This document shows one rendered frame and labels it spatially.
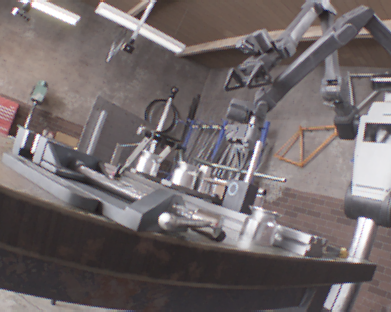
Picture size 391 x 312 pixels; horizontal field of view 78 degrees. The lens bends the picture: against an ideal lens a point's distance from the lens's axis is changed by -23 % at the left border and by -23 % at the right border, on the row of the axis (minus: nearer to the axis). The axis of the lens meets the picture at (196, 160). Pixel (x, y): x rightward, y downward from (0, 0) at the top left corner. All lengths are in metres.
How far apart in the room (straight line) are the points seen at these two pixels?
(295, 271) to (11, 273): 0.34
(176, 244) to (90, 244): 0.07
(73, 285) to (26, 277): 0.05
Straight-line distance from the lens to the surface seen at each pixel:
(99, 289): 0.34
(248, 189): 0.54
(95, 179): 0.30
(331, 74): 1.24
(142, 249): 0.24
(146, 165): 0.67
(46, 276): 0.32
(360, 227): 1.10
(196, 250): 0.27
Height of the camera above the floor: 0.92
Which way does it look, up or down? 5 degrees up
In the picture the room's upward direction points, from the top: 19 degrees clockwise
